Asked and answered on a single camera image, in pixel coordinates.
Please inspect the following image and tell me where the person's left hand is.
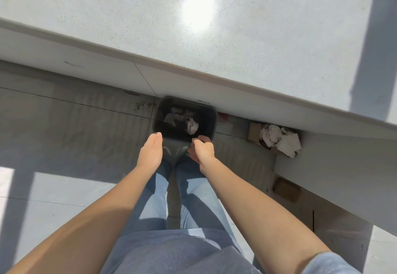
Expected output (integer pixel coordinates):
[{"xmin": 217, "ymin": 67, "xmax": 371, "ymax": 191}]
[{"xmin": 136, "ymin": 132, "xmax": 163, "ymax": 173}]

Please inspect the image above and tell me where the person's right hand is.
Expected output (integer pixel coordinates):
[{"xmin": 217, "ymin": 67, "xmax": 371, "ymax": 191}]
[{"xmin": 187, "ymin": 135, "xmax": 215, "ymax": 173}]

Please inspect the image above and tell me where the large tissue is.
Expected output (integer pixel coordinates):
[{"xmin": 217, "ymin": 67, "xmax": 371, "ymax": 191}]
[{"xmin": 163, "ymin": 106, "xmax": 194, "ymax": 128}]

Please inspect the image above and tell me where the person's left forearm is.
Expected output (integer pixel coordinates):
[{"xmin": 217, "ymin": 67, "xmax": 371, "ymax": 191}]
[{"xmin": 6, "ymin": 165, "xmax": 155, "ymax": 274}]

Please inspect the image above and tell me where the person's right forearm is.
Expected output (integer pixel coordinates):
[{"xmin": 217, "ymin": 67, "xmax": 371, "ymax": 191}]
[{"xmin": 200, "ymin": 156, "xmax": 331, "ymax": 274}]

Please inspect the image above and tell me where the person's light blue shirt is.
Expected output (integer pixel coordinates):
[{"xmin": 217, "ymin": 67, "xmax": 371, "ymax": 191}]
[{"xmin": 100, "ymin": 227, "xmax": 263, "ymax": 274}]

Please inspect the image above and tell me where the white countertop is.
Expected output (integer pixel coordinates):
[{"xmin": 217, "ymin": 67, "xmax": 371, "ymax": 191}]
[{"xmin": 0, "ymin": 0, "xmax": 397, "ymax": 141}]

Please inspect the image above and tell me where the person's light blue sleeve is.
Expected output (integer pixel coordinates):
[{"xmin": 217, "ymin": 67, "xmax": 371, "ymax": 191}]
[{"xmin": 301, "ymin": 251, "xmax": 362, "ymax": 274}]

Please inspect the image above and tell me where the black trash bin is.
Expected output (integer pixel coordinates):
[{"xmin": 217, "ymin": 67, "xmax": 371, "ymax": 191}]
[{"xmin": 152, "ymin": 95, "xmax": 218, "ymax": 166}]

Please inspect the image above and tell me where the brown cardboard box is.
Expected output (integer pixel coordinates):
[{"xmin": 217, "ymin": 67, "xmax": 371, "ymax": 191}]
[{"xmin": 247, "ymin": 122, "xmax": 280, "ymax": 154}]

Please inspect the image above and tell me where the brown block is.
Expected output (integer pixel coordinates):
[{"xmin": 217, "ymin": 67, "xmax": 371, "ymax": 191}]
[{"xmin": 273, "ymin": 177, "xmax": 301, "ymax": 203}]

